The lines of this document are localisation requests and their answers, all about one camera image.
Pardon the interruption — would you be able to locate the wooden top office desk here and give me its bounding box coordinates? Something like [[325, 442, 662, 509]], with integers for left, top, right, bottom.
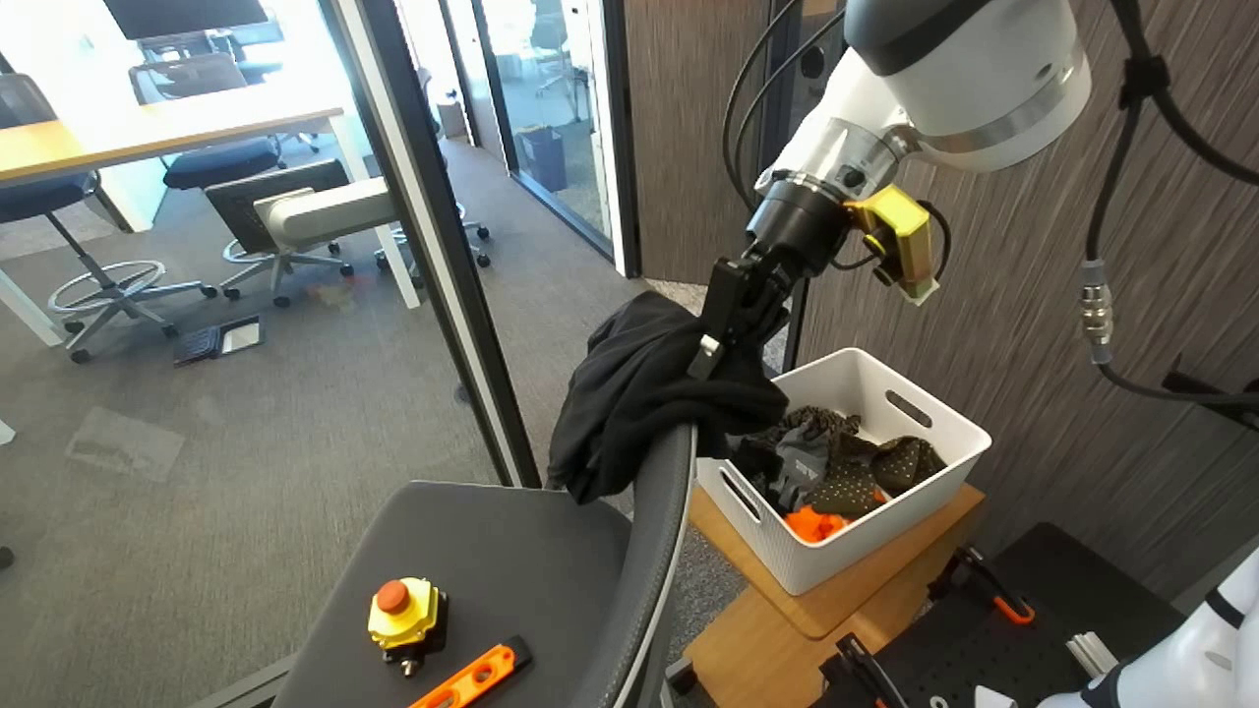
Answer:
[[0, 106, 423, 350]]

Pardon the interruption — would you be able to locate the orange cloth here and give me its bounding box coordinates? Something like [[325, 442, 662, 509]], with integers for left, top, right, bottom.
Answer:
[[782, 502, 852, 548]]

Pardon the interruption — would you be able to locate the black mesh office chair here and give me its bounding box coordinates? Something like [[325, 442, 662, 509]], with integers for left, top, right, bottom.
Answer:
[[124, 25, 287, 110]]

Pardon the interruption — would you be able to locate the black cloth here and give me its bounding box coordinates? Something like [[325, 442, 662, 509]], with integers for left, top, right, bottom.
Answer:
[[548, 289, 792, 509]]

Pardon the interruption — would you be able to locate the blue seat office chair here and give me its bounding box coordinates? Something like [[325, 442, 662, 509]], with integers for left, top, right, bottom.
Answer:
[[0, 70, 220, 366]]

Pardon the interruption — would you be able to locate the black floor box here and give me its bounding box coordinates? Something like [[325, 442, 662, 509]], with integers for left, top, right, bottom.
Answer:
[[171, 313, 268, 369]]

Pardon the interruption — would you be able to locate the silver metal bracket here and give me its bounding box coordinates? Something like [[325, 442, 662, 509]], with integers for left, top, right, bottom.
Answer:
[[1062, 631, 1119, 681]]

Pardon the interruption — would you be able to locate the black orange bar clamp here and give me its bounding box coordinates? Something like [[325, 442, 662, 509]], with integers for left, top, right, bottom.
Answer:
[[818, 633, 915, 708], [924, 542, 1037, 631]]

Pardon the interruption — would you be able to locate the white plastic basket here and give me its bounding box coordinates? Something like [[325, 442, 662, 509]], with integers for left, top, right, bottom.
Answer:
[[693, 342, 995, 601]]

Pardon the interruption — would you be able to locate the gray office chair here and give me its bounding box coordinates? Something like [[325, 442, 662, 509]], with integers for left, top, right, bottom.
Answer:
[[192, 420, 699, 708]]

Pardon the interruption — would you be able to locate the black computer monitor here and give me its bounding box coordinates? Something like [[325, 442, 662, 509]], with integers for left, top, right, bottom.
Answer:
[[97, 0, 271, 43]]

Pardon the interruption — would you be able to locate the olive dotted cloth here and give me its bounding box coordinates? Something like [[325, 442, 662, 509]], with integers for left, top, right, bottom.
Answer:
[[782, 407, 953, 523]]

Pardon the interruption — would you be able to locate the yellow red emergency stop button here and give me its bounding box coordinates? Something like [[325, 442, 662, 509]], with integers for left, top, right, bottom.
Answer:
[[363, 572, 453, 678]]

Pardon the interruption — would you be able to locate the black glass door frame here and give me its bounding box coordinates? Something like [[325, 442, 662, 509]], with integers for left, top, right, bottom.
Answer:
[[313, 0, 548, 493]]

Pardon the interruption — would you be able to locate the black robot table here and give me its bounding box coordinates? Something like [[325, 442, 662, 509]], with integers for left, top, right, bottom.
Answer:
[[810, 521, 1192, 708]]

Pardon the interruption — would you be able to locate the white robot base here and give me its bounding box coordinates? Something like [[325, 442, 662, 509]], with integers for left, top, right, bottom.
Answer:
[[1037, 548, 1259, 708]]

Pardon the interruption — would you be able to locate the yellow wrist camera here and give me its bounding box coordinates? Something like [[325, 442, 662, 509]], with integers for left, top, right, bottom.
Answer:
[[843, 182, 953, 310]]

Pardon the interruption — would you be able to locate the yellow wooden board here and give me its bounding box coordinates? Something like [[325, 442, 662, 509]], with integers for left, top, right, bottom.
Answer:
[[681, 480, 991, 708]]

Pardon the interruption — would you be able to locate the black cable with silver connector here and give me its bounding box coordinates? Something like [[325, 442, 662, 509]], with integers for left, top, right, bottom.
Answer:
[[1074, 0, 1259, 429]]

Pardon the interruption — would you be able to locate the dark seat office chair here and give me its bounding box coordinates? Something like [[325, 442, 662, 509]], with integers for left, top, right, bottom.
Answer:
[[156, 135, 358, 310]]

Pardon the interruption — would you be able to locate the orange black hand tool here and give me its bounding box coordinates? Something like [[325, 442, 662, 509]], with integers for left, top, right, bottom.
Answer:
[[405, 633, 535, 708]]

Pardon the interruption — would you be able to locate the gray cloth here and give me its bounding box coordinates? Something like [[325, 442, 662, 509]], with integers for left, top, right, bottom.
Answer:
[[763, 437, 822, 509]]

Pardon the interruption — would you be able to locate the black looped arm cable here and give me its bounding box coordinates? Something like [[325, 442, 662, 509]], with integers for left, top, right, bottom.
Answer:
[[719, 0, 843, 231]]

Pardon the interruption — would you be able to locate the dark narrow door frame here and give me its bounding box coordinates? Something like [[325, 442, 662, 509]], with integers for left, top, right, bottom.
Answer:
[[592, 0, 647, 283]]

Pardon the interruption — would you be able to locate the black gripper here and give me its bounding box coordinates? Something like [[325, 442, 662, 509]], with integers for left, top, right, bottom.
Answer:
[[693, 173, 862, 384]]

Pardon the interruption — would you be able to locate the beige cushioned chair seat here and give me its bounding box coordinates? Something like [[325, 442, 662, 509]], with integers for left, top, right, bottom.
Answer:
[[251, 173, 405, 257]]

